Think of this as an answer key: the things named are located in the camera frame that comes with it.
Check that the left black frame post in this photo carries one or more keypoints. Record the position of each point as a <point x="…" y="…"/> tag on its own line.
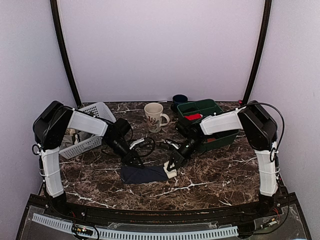
<point x="63" y="51"/>

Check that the red rolled sock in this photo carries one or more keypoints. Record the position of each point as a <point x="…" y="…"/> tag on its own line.
<point x="194" y="117"/>

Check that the white plastic laundry basket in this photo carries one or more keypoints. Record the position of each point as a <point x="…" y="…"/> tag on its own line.
<point x="85" y="145"/>

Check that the white slotted cable duct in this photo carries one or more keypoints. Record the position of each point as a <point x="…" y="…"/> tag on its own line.
<point x="121" y="231"/>

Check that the grey garment in basket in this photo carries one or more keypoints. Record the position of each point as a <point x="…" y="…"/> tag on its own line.
<point x="70" y="140"/>

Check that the black frame post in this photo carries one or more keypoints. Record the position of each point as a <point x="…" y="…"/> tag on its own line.
<point x="63" y="51"/>
<point x="259" y="51"/>

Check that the black front rail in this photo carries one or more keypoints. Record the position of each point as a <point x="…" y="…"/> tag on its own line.
<point x="139" y="216"/>

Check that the right black frame post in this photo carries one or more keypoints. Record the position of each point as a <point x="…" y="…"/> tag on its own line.
<point x="259" y="51"/>

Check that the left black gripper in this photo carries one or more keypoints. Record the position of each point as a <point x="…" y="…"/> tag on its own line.
<point x="128" y="159"/>

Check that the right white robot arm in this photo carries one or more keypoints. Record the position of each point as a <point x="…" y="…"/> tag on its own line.
<point x="260" y="129"/>

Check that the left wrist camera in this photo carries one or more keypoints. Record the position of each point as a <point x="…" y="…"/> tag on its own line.
<point x="123" y="126"/>

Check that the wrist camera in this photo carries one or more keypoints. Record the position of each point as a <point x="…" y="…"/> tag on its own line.
<point x="123" y="126"/>
<point x="187" y="127"/>

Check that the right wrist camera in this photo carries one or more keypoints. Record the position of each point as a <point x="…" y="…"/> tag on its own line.
<point x="187" y="127"/>

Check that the navy underwear white waistband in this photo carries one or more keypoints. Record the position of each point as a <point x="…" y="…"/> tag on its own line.
<point x="132" y="175"/>

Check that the green divided organizer tray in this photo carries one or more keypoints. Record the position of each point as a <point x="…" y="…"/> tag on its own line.
<point x="207" y="107"/>

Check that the cream floral mug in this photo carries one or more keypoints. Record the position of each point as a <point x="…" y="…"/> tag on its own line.
<point x="155" y="117"/>

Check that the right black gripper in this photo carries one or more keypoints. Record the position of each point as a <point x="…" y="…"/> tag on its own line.
<point x="172" y="158"/>

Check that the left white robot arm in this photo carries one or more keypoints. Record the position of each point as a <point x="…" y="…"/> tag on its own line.
<point x="49" y="130"/>

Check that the dark blue mug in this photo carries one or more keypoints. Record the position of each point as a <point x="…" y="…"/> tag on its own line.
<point x="177" y="100"/>

